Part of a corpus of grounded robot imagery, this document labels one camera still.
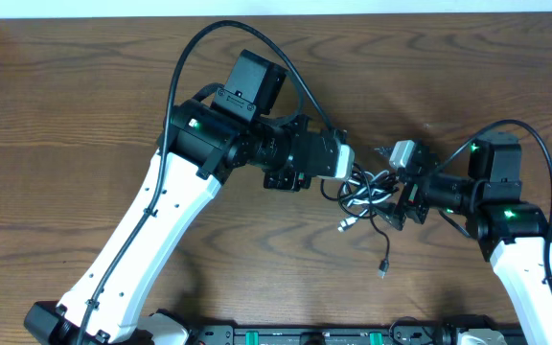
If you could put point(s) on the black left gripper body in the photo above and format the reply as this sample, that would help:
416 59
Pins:
317 154

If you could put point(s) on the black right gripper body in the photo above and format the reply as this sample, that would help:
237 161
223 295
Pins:
411 199

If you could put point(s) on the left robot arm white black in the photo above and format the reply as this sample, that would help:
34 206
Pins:
221 128

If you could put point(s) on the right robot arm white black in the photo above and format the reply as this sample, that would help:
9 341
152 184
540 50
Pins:
512 234

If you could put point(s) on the black mounting rail base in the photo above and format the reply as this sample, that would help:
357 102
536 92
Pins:
405 331

